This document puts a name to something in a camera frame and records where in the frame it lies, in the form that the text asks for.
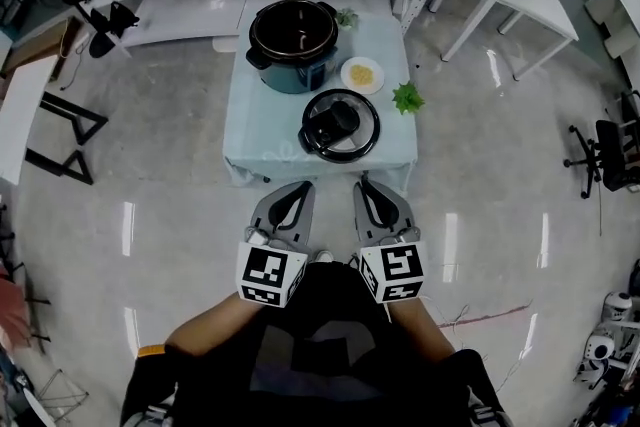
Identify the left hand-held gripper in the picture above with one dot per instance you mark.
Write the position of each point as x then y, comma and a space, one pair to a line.
265, 272

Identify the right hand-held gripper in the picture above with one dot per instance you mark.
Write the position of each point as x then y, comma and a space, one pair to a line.
400, 270

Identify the black glass pot lid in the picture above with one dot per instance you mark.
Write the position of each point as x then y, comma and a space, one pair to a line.
345, 115

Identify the dark blue pressure cooker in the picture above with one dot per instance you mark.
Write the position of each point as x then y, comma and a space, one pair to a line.
285, 75

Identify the person's left forearm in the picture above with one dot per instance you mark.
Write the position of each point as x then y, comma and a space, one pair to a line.
210, 325

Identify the person's right forearm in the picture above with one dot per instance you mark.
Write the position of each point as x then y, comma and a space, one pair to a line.
420, 330

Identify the person's white shoe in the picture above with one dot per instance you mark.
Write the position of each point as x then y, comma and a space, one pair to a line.
324, 256

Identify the table with light blue cloth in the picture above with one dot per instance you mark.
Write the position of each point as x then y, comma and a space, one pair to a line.
250, 125

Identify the bright green small plant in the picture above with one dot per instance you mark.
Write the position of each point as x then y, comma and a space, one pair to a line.
408, 98

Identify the white round plate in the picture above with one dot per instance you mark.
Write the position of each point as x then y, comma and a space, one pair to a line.
377, 75

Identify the yellow noodles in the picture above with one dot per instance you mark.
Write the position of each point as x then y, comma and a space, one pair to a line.
362, 75

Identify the person's black clothed torso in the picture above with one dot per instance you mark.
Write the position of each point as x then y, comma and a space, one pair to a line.
320, 375

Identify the orange sleeve tag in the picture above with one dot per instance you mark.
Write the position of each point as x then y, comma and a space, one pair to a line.
151, 350

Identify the pale plant in white pot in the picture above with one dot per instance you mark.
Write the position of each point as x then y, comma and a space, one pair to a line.
346, 19

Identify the black office chair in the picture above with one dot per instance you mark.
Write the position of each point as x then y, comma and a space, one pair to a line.
607, 140

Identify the white round robot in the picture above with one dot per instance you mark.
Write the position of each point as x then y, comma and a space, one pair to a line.
619, 307
597, 350

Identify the pink cloth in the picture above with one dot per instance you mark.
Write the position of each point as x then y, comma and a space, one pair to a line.
12, 315

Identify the white desk with black legs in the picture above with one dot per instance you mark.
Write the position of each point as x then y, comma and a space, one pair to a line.
20, 100

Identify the metal folding stand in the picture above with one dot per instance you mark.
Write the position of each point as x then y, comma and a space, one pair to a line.
50, 397

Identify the white side desk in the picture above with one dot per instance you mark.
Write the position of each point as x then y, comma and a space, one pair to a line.
612, 15

